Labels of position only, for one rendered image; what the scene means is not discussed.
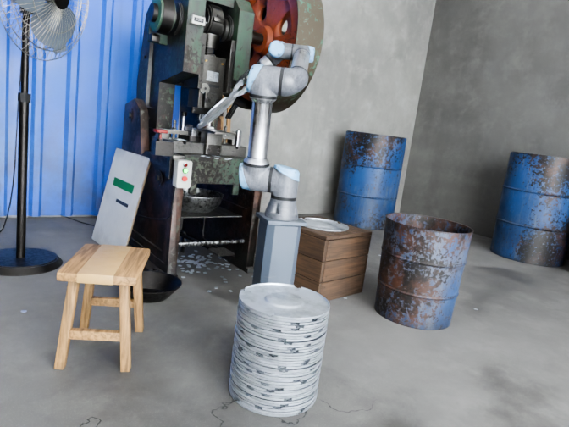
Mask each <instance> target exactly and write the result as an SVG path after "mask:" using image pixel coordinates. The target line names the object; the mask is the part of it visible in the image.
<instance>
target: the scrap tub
mask: <svg viewBox="0 0 569 427"><path fill-rule="evenodd" d="M385 217H386V220H385V227H384V239H383V245H382V246H381V248H382V252H381V259H380V266H379V272H378V285H377V292H376V298H375V305H374V308H375V310H376V312H377V313H378V314H379V315H381V316H382V317H384V318H385V319H387V320H389V321H391V322H394V323H396V324H400V325H403V326H406V327H410V328H413V329H419V330H443V329H446V328H448V327H449V326H450V322H451V318H452V314H453V311H454V307H455V304H456V298H457V296H458V295H459V287H460V284H461V277H462V274H463V270H464V267H465V265H466V264H467V261H466V260H467V254H468V250H469V247H470V243H471V239H472V233H473V232H474V229H472V228H471V227H469V226H466V225H463V224H460V223H456V222H454V221H450V220H447V219H440V218H435V217H430V216H425V215H419V214H412V213H388V214H386V215H385Z"/></svg>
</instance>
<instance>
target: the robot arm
mask: <svg viewBox="0 0 569 427"><path fill-rule="evenodd" d="M314 52H315V48H314V47H310V46H303V45H296V44H290V43H284V42H280V41H273V42H271V43H270V44H269V47H268V53H267V54H266V55H264V56H263V57H262V58H261V59H260V60H259V61H260V62H258V63H257V64H254V65H252V67H251V69H248V70H247V71H246V72H245V73H244V74H243V75H242V76H240V78H239V79H238V81H237V83H236V84H235V87H234V89H233V91H232V92H235V91H238V90H239V88H240V87H241V86H243V85H244V81H245V82H246V86H244V87H243V89H242V90H240V91H239V92H237V93H236V94H235V95H234V96H233V97H238V96H241V95H243V94H246V93H248V92H250V95H249V97H250V99H251V100H252V108H251V125H250V135H249V144H248V153H247V157H246V158H244V161H243V163H240V167H239V182H240V187H241V188H242V189H246V190H249V191H263V192H270V193H271V197H270V201H269V203H268V205H267V207H266V210H265V214H264V215H265V216H266V217H268V218H270V219H277V220H283V221H295V220H298V212H297V206H296V197H297V190H298V184H299V175H300V173H299V171H298V170H297V169H294V168H291V167H288V166H285V165H281V164H275V165H274V166H273V167H270V166H269V161H268V160H267V154H268V138H269V131H270V123H271V114H272V106H273V103H274V102H275V101H276V100H277V96H283V97H288V96H292V95H294V94H296V93H298V92H300V91H301V90H302V89H303V88H304V87H305V86H306V85H307V82H308V73H307V69H308V64H309V63H312V62H313V58H314ZM283 59H287V60H293V61H292V65H291V67H290V68H284V67H277V66H276V65H277V64H279V63H280V62H281V61H282V60H283Z"/></svg>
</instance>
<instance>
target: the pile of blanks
mask: <svg viewBox="0 0 569 427"><path fill-rule="evenodd" d="M236 318H237V320H236V325H235V338H234V345H233V351H232V358H231V365H230V378H229V393H230V395H231V396H232V397H233V399H234V400H237V401H236V402H237V403H238V404H240V405H241V406H242V407H243V408H245V409H247V410H250V411H252V412H254V413H258V414H261V415H266V416H271V417H289V416H294V415H297V414H298V413H304V412H306V411H307V410H308V409H309V408H311V407H312V405H313V404H314V402H315V401H316V398H317V394H318V380H319V373H320V369H321V365H322V360H323V348H324V342H325V337H326V333H327V327H328V318H329V311H328V312H327V313H326V314H325V315H324V316H322V317H319V318H315V319H305V320H291V319H278V318H274V317H270V315H269V316H266V315H263V314H260V313H257V312H254V311H252V310H250V309H249V308H247V307H246V306H245V305H244V304H243V303H242V302H241V301H240V298H239V302H238V310H237V316H236Z"/></svg>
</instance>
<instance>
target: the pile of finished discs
mask: <svg viewBox="0 0 569 427"><path fill-rule="evenodd" d="M300 219H303V218H300ZM306 219H307V220H306ZM303 220H304V221H306V222H307V226H305V227H307V228H311V229H314V230H324V231H346V230H349V227H348V226H347V225H345V224H342V223H340V224H339V223H338V222H336V221H333V220H329V219H318V218H304V219H303Z"/></svg>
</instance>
